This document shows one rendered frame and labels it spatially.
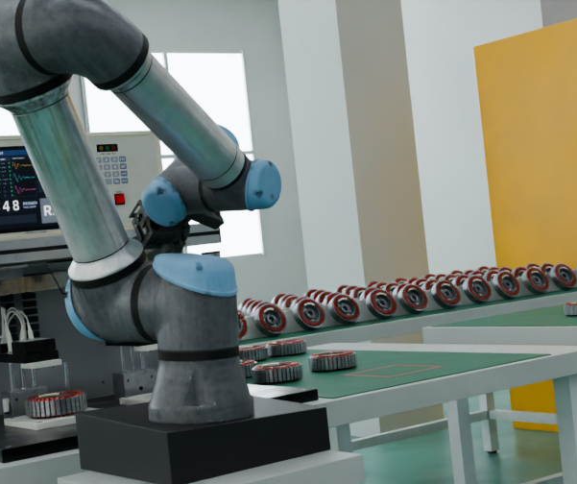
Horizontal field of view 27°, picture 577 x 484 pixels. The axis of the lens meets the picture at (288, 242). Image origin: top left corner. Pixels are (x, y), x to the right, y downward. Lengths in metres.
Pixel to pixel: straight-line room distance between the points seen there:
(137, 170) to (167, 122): 0.87
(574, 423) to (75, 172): 1.49
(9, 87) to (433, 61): 7.68
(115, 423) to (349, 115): 4.63
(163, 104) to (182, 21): 8.49
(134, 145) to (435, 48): 6.78
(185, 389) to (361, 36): 4.83
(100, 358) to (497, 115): 3.85
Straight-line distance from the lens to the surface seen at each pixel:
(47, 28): 1.58
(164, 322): 1.70
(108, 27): 1.58
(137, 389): 2.51
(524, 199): 6.04
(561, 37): 5.87
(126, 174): 2.52
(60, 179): 1.70
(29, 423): 2.23
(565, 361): 2.74
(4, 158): 2.41
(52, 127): 1.68
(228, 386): 1.69
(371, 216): 6.27
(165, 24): 10.05
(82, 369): 2.59
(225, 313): 1.69
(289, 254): 10.41
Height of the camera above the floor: 1.05
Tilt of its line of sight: level
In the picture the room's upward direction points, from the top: 6 degrees counter-clockwise
